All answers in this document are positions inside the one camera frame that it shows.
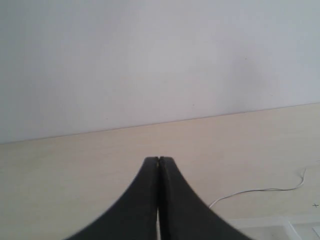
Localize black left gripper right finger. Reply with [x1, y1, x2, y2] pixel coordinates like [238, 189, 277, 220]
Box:
[158, 156, 249, 240]

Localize clear open plastic case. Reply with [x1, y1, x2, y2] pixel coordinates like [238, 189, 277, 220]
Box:
[228, 214, 320, 240]

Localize white wired earphones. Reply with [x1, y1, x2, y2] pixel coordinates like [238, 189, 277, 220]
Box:
[208, 160, 320, 209]

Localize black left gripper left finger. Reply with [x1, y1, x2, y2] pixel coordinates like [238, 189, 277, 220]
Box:
[68, 157, 159, 240]

